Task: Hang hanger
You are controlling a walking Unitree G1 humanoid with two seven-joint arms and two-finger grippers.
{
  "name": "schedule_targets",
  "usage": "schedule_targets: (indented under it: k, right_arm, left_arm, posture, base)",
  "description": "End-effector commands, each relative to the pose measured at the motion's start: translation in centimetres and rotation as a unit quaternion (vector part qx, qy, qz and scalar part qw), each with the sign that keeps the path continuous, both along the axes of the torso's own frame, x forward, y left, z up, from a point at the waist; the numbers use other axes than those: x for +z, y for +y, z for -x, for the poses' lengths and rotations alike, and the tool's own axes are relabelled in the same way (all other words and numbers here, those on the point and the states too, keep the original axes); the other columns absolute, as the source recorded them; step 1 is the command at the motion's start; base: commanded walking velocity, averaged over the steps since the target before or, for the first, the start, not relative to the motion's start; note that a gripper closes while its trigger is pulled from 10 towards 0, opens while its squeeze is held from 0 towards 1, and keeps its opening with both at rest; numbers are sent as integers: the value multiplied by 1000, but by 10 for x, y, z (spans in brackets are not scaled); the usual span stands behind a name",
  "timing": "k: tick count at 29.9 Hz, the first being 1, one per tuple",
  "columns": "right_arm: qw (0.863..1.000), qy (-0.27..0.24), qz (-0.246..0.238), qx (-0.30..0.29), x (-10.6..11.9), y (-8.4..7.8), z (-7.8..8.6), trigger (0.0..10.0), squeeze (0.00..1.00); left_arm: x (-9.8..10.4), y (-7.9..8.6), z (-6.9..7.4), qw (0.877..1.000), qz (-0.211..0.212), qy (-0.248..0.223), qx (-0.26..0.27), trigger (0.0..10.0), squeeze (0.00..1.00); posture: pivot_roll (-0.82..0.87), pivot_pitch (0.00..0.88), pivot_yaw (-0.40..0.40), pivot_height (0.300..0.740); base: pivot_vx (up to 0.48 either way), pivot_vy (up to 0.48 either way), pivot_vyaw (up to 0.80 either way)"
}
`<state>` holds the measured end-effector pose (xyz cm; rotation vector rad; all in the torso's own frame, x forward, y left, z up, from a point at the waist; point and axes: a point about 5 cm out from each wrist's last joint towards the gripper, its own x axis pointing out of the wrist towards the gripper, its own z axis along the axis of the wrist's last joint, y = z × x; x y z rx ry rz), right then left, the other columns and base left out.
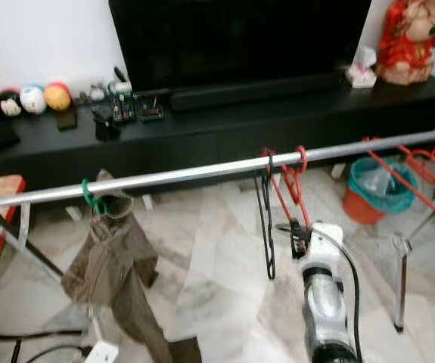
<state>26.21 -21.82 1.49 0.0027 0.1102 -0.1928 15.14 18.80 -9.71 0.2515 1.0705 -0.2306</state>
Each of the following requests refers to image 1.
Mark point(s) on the black TV console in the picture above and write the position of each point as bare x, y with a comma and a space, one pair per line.
209, 136

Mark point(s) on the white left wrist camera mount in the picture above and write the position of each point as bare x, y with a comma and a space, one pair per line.
102, 352

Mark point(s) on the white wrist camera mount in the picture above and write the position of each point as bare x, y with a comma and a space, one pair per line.
102, 352
324, 246

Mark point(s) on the silver metal clothes rack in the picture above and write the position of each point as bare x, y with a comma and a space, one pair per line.
172, 178

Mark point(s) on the red plastic clothes hanger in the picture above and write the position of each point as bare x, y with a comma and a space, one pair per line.
291, 181
417, 160

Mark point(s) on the orange waste bin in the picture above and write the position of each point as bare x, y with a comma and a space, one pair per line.
359, 208

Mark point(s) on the white egg figurine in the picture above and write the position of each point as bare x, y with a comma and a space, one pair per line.
32, 100

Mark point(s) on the black flat television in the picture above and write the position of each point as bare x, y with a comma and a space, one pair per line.
240, 38

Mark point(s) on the black soundbar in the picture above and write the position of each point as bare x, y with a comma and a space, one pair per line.
255, 94

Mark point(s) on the red laughing Buddha statue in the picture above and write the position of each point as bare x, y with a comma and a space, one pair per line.
410, 45

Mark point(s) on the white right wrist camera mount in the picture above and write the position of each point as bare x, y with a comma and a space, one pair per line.
324, 246

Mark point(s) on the yellow orange egg figurine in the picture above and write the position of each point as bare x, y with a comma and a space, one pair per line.
58, 97

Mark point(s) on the black clothes hanger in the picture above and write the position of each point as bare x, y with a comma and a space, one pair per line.
270, 268

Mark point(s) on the green clothes hanger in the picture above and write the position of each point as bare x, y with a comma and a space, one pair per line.
87, 195

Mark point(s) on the teal plastic bin liner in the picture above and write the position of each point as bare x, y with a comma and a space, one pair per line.
405, 193

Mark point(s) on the black and white figurine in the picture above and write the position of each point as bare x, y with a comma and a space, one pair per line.
10, 104

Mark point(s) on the small white pink box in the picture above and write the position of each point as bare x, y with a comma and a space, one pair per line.
361, 72

